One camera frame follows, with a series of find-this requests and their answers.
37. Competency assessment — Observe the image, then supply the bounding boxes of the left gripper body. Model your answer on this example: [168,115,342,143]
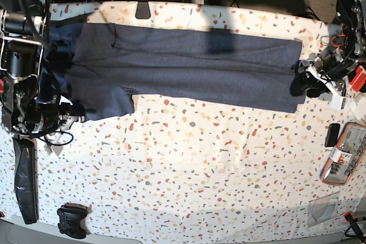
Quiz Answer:
[297,61,349,110]

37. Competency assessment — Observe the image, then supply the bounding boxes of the transparent pencil case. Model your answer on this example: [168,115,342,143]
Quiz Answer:
[320,122,365,186]

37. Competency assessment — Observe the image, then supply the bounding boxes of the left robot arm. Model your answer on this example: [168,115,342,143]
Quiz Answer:
[290,0,365,110]

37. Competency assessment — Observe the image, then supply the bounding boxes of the clear plastic sleeve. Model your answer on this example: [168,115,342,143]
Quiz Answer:
[307,192,340,227]

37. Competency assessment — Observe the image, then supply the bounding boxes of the black plastic bag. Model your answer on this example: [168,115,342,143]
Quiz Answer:
[13,138,38,225]

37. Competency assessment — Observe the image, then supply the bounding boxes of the small black box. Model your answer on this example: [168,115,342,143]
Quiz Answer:
[324,123,340,147]

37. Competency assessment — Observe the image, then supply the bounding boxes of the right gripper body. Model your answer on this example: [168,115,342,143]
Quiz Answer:
[42,102,88,154]

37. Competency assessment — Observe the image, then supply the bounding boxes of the black game controller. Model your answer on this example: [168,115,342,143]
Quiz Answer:
[57,205,87,239]

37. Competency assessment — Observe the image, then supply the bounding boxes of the red and black tool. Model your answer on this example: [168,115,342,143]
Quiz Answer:
[349,65,365,93]

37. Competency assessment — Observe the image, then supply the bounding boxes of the white adapter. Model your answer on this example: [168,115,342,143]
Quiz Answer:
[348,94,366,120]

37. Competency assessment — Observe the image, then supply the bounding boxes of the blue T-shirt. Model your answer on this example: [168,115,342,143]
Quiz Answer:
[46,23,305,121]

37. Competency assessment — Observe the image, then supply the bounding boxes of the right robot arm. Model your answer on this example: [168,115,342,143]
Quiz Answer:
[1,0,85,153]

